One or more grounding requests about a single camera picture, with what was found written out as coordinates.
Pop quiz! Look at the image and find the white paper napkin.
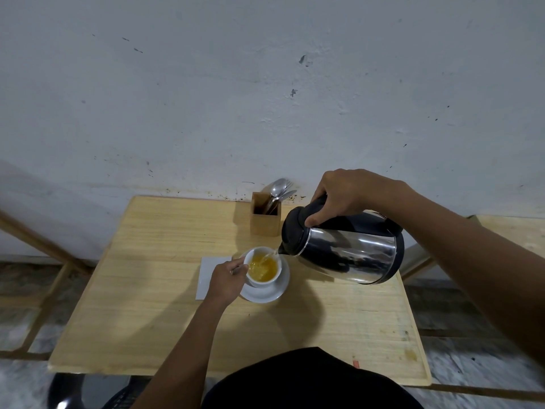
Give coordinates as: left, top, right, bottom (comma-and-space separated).
195, 256, 233, 301

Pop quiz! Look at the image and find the silver spoon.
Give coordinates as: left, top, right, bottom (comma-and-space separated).
264, 178, 290, 215

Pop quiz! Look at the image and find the person's black shirt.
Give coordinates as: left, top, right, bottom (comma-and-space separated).
202, 347, 425, 409

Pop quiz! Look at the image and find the person's left hand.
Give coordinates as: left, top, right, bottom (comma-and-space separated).
204, 258, 250, 310

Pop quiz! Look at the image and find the person's right forearm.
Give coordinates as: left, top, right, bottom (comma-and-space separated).
396, 185, 545, 368

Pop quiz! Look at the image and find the yellow tea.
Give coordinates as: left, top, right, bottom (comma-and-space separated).
248, 252, 279, 282

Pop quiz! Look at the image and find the light wooden side table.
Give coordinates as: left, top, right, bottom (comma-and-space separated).
399, 214, 545, 282

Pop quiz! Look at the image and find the wooden frame stand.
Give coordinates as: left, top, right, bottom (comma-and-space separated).
0, 208, 93, 362

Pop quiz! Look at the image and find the steel electric kettle black lid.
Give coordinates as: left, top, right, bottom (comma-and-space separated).
278, 193, 405, 286

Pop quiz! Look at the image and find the white ceramic cup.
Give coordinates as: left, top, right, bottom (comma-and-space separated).
243, 246, 283, 289

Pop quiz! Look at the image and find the person's right hand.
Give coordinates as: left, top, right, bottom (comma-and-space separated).
305, 169, 412, 228

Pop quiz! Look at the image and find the white saucer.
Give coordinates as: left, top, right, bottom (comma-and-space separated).
238, 255, 291, 304

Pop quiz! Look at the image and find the person's left forearm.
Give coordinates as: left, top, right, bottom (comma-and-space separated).
131, 294, 232, 409

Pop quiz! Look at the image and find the silver teaspoon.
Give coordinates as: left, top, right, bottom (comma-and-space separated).
269, 190, 298, 215

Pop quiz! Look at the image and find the wooden cutlery holder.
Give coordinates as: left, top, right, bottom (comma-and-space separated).
250, 192, 283, 238

